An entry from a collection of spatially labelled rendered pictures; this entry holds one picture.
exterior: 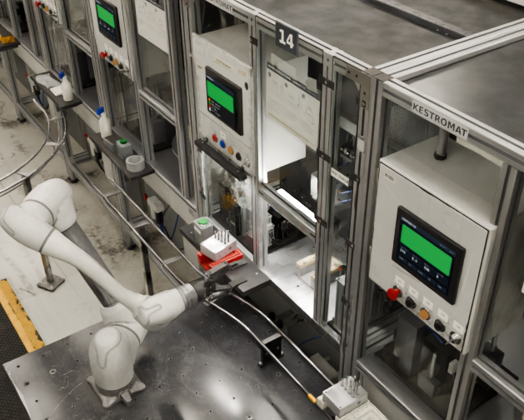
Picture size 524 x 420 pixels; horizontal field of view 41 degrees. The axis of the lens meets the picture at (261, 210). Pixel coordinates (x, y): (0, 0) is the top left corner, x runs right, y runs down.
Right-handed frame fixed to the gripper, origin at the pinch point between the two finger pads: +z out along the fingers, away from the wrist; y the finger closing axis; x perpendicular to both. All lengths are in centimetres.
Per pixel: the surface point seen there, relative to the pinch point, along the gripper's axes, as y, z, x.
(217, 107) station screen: 47, 18, 41
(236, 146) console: 33, 20, 32
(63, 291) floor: -112, -29, 158
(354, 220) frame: 39, 22, -38
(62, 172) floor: -112, 21, 287
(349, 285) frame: 9.9, 21.8, -37.8
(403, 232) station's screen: 51, 18, -63
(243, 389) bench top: -44.4, -10.2, -16.2
